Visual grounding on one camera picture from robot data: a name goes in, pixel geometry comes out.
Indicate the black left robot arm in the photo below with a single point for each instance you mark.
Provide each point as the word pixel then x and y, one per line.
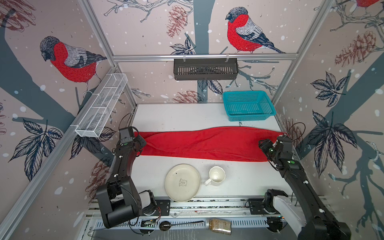
pixel 119 201

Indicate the cream ceramic mug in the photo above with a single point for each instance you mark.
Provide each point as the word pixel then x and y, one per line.
pixel 217 175

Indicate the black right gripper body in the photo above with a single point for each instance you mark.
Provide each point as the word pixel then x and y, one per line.
pixel 268 149

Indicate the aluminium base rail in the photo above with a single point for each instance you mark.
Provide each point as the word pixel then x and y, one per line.
pixel 202 209

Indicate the cream round plate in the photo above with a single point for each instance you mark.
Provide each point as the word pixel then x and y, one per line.
pixel 182 183

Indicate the glass jar with grains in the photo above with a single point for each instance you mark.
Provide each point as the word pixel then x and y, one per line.
pixel 219 226

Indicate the black hanging wall basket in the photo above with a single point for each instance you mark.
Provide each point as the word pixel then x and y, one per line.
pixel 205 69

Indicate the red trousers with striped trim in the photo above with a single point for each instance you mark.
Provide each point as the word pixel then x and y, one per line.
pixel 237 144

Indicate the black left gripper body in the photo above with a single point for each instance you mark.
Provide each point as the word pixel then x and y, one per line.
pixel 139 141

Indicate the white wire mesh shelf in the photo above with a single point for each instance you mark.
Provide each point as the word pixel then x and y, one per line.
pixel 99 112

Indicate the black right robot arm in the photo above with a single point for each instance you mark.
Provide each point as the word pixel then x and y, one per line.
pixel 311 220

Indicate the black spoon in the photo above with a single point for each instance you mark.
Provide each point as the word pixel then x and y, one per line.
pixel 166 225

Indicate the teal plastic basket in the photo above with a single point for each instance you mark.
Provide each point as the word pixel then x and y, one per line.
pixel 248 106

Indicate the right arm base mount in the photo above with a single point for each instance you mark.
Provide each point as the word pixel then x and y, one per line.
pixel 264 206

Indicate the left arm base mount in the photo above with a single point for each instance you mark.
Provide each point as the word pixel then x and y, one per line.
pixel 154 207

